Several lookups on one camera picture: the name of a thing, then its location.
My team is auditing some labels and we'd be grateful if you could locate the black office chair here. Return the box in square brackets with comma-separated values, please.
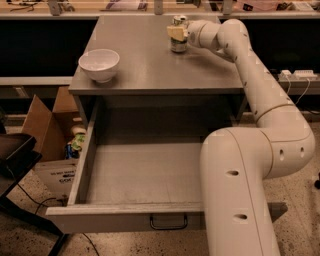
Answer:
[0, 118, 67, 256]

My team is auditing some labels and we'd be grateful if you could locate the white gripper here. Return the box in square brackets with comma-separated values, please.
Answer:
[167, 20, 208, 48]

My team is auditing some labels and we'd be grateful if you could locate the black drawer handle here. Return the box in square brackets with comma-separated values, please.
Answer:
[149, 214, 188, 231]

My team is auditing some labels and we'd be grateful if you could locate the white power strip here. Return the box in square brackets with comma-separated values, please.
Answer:
[279, 70, 317, 81]

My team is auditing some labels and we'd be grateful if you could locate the black floor cable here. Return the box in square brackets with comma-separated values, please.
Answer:
[16, 183, 101, 256]

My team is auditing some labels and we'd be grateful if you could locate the open grey top drawer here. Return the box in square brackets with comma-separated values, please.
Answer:
[45, 96, 288, 235]

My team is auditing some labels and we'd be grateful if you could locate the white hanging cable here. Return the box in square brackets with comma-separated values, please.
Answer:
[284, 78, 312, 106]

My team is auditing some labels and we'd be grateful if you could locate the blue item in box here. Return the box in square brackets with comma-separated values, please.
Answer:
[65, 144, 79, 159]

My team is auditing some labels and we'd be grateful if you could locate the white ceramic bowl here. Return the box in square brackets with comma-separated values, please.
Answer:
[78, 49, 120, 83]

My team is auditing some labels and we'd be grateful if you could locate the white printed cardboard box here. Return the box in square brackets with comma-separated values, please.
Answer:
[34, 158, 78, 199]

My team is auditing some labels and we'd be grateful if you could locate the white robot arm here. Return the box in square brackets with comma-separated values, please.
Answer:
[167, 19, 315, 256]

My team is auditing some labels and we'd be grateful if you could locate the green toy in box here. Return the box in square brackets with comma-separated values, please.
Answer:
[69, 125, 86, 152]

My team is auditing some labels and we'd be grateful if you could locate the silver green 7up can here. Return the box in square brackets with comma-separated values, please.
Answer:
[167, 15, 188, 53]

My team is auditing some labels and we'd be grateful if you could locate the brown cardboard box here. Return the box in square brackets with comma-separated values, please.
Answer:
[22, 86, 82, 162]

